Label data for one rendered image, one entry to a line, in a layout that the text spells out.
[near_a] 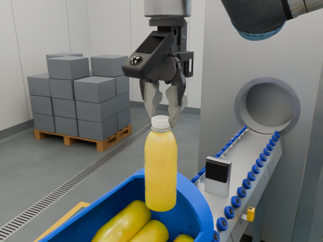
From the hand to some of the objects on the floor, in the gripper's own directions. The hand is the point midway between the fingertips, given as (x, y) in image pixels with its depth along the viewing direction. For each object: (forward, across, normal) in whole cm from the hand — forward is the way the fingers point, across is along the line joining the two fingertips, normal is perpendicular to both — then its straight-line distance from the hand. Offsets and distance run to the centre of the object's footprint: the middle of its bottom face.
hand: (161, 121), depth 59 cm
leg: (+140, -2, -122) cm, 186 cm away
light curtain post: (+140, -28, -68) cm, 158 cm away
